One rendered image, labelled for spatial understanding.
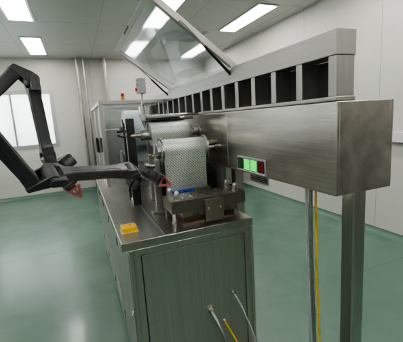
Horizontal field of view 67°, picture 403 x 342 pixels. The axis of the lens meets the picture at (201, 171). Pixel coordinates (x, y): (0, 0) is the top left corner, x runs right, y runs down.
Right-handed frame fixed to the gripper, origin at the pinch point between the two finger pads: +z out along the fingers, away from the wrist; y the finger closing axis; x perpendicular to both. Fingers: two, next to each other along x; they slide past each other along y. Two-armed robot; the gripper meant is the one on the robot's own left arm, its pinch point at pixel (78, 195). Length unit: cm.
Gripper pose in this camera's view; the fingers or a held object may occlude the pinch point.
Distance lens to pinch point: 178.0
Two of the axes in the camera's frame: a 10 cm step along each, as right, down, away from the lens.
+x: -6.0, 6.3, -5.0
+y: -6.9, -0.8, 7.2
